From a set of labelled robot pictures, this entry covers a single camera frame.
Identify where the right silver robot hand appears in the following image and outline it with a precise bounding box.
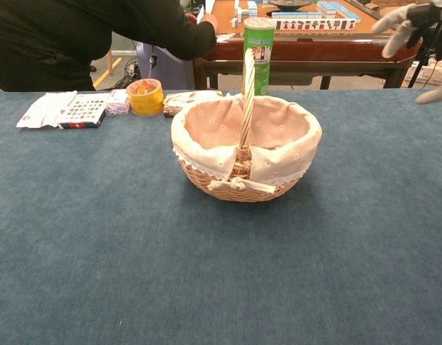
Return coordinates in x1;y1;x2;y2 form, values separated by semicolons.
371;0;442;106

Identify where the wicker basket with cloth liner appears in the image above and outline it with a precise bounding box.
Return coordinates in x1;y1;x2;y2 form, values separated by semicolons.
170;48;323;203

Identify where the black tripod stand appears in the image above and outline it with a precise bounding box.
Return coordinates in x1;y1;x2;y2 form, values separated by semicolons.
407;21;442;89

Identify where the white plastic crate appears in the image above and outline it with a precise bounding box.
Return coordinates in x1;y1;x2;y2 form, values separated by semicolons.
402;57;442;87

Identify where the stack of blue mahjong tiles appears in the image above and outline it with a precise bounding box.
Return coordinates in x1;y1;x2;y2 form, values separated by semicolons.
316;0;362;21

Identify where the row of mahjong tiles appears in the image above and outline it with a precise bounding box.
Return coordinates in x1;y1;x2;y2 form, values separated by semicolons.
275;18;357;32

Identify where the wooden mahjong table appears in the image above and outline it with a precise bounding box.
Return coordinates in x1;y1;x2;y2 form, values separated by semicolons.
193;0;423;91

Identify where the dark mahjong table centre dish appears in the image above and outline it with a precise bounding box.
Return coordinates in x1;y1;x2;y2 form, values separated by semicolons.
266;0;314;10

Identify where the green chip can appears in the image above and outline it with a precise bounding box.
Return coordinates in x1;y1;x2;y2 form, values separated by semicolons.
243;17;277;96

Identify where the brown white snack package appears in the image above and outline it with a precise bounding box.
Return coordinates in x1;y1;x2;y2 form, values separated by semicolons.
162;90;224;118

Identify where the yellow plastic cup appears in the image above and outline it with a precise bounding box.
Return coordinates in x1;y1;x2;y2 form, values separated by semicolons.
126;78;165;116

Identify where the small white packet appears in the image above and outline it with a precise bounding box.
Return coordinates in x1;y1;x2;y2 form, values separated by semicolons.
104;88;131;116

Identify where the box with picture grid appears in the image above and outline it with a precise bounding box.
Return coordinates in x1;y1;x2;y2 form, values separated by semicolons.
57;92;111;130

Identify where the blue table cloth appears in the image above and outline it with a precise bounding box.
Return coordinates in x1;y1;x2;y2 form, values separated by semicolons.
0;88;442;345

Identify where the person in black clothes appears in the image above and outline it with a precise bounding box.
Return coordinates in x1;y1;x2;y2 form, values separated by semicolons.
0;0;220;93

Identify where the white paper packet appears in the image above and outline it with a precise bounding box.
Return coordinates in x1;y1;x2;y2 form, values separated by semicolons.
16;91;78;129

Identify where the cable bundle by stool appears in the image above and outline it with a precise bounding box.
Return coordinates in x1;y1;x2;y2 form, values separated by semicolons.
114;58;141;89

